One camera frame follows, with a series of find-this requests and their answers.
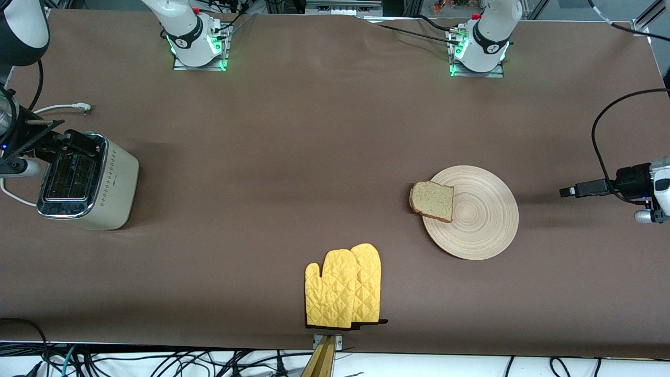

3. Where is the round wooden plate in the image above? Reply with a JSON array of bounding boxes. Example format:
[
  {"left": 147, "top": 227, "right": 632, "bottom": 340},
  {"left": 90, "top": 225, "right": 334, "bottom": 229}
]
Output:
[{"left": 422, "top": 165, "right": 519, "bottom": 261}]

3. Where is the slice of brown bread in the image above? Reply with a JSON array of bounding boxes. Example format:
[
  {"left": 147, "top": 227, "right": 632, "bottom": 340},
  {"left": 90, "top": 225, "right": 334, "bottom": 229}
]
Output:
[{"left": 409, "top": 181, "right": 455, "bottom": 224}]

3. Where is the cream and chrome toaster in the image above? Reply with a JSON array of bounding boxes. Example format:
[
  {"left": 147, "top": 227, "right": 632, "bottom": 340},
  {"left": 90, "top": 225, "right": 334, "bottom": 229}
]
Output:
[{"left": 37, "top": 132, "right": 140, "bottom": 231}]

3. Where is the orange background object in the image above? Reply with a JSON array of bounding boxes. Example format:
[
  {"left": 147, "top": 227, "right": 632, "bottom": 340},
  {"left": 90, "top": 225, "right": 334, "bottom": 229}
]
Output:
[{"left": 432, "top": 0, "right": 472, "bottom": 14}]

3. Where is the yellow quilted oven mitt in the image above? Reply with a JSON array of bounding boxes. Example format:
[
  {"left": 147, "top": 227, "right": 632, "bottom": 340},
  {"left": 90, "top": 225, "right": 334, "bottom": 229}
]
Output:
[
  {"left": 350, "top": 243, "right": 389, "bottom": 326},
  {"left": 305, "top": 249, "right": 363, "bottom": 330}
]

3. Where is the grey metal box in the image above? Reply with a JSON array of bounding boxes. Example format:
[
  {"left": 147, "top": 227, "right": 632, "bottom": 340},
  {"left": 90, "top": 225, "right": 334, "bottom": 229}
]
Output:
[{"left": 305, "top": 0, "right": 383, "bottom": 15}]

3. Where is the wooden beam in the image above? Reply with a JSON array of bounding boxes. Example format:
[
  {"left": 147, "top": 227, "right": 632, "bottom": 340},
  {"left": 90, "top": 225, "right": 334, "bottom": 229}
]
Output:
[{"left": 300, "top": 335, "right": 336, "bottom": 377}]

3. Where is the white toaster power cable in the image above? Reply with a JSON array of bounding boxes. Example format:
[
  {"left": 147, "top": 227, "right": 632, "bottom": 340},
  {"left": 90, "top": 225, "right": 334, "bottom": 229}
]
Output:
[{"left": 0, "top": 103, "right": 94, "bottom": 206}]

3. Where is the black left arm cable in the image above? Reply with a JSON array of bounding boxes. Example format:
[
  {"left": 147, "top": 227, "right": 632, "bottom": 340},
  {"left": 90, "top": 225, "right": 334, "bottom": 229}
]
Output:
[{"left": 587, "top": 0, "right": 670, "bottom": 205}]

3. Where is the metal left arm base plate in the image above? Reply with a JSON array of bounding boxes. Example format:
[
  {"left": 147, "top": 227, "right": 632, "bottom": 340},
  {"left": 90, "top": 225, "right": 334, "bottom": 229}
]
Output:
[{"left": 448, "top": 29, "right": 506, "bottom": 78}]

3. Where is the aluminium frame profile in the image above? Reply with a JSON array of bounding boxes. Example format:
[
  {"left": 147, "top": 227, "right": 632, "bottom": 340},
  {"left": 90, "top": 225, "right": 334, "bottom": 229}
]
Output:
[{"left": 631, "top": 0, "right": 670, "bottom": 36}]

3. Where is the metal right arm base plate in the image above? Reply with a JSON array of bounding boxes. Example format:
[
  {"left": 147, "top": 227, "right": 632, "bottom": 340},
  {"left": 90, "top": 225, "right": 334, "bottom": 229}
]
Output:
[{"left": 173, "top": 24, "right": 232, "bottom": 72}]

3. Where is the black looped floor cable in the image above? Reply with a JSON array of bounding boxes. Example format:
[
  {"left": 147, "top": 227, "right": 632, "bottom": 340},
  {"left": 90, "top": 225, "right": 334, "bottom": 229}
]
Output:
[{"left": 0, "top": 317, "right": 50, "bottom": 377}]

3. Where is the teal cable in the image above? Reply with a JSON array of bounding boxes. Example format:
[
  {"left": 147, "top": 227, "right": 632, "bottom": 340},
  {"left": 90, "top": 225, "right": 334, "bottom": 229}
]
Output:
[{"left": 59, "top": 345, "right": 79, "bottom": 377}]

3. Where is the black cable to arm base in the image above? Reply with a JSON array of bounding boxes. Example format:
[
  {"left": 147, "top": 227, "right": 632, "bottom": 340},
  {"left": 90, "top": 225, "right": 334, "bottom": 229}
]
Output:
[{"left": 366, "top": 15, "right": 464, "bottom": 48}]

